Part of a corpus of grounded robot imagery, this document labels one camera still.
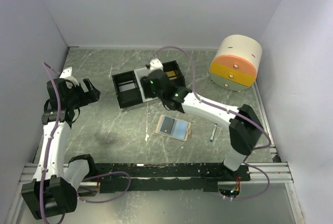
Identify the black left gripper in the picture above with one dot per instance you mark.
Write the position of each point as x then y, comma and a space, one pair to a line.
90, 96

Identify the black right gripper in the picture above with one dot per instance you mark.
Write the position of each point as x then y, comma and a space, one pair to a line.
146, 86

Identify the beige leather card holder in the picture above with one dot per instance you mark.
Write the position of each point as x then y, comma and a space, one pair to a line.
173, 128

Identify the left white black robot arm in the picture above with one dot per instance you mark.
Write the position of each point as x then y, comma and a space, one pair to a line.
53, 189

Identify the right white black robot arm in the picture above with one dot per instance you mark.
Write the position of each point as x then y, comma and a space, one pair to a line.
244, 126

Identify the gold card in bin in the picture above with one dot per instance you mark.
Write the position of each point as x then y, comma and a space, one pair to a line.
171, 75

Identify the white card in bin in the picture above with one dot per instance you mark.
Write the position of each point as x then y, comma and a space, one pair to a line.
128, 85

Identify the white middle tray bin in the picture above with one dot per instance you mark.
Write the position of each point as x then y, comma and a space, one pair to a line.
139, 73

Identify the black right tray bin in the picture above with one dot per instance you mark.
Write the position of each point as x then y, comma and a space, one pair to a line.
173, 66

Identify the black tray bin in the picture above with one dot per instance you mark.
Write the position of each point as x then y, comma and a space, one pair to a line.
127, 98
173, 66

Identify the black left tray bin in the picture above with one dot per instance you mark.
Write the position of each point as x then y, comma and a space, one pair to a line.
127, 98

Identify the white blue pen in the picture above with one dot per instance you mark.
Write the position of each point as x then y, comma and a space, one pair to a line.
213, 133

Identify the cream round drawer cabinet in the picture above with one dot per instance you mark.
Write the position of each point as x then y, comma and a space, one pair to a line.
236, 63

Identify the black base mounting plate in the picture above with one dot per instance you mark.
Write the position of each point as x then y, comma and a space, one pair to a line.
119, 177

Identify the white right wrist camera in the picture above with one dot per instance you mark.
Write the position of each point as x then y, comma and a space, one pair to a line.
154, 64

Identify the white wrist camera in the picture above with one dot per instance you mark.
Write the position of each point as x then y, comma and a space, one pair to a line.
154, 64
68, 74

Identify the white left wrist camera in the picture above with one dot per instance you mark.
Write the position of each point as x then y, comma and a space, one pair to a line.
68, 74

